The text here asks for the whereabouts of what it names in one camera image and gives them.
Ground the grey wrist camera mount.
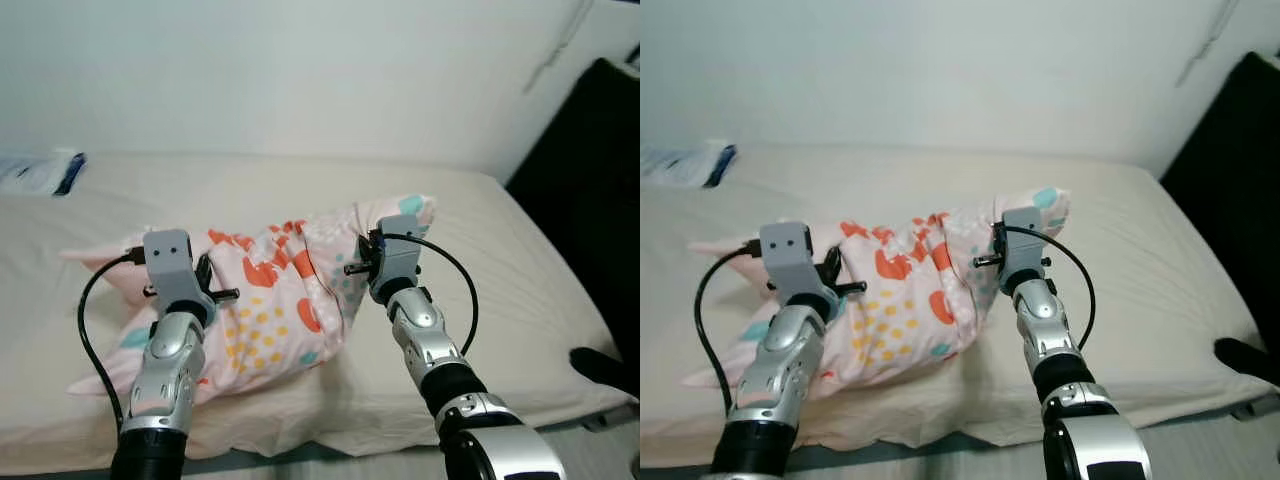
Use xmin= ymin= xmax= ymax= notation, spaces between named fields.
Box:
xmin=759 ymin=222 xmax=829 ymax=301
xmin=372 ymin=214 xmax=423 ymax=301
xmin=1000 ymin=207 xmax=1046 ymax=291
xmin=143 ymin=229 xmax=211 ymax=306

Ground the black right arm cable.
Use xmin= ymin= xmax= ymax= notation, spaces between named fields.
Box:
xmin=380 ymin=232 xmax=479 ymax=356
xmin=1000 ymin=225 xmax=1096 ymax=351

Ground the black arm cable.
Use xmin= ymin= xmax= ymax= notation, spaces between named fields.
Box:
xmin=78 ymin=252 xmax=146 ymax=436
xmin=1000 ymin=225 xmax=1096 ymax=351
xmin=694 ymin=243 xmax=763 ymax=421
xmin=380 ymin=232 xmax=479 ymax=356

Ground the clear plastic package blue edge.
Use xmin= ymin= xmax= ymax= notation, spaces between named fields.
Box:
xmin=640 ymin=140 xmax=738 ymax=189
xmin=0 ymin=150 xmax=87 ymax=197

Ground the grey wall cord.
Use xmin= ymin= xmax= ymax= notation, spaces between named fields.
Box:
xmin=525 ymin=0 xmax=591 ymax=96
xmin=1175 ymin=0 xmax=1236 ymax=86

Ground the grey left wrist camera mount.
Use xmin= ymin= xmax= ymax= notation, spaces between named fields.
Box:
xmin=143 ymin=229 xmax=211 ymax=306
xmin=759 ymin=222 xmax=829 ymax=301

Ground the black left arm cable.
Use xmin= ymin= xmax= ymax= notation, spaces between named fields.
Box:
xmin=78 ymin=252 xmax=146 ymax=436
xmin=694 ymin=243 xmax=763 ymax=421

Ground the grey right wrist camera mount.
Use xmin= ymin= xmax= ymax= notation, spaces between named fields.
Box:
xmin=1000 ymin=207 xmax=1046 ymax=291
xmin=372 ymin=214 xmax=423 ymax=301

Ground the pink strawberry print pillow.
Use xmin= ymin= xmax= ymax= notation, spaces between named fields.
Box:
xmin=683 ymin=186 xmax=1071 ymax=389
xmin=60 ymin=194 xmax=438 ymax=401

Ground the white sheeted mattress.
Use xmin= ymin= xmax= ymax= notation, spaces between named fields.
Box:
xmin=0 ymin=152 xmax=633 ymax=476
xmin=640 ymin=145 xmax=1280 ymax=466

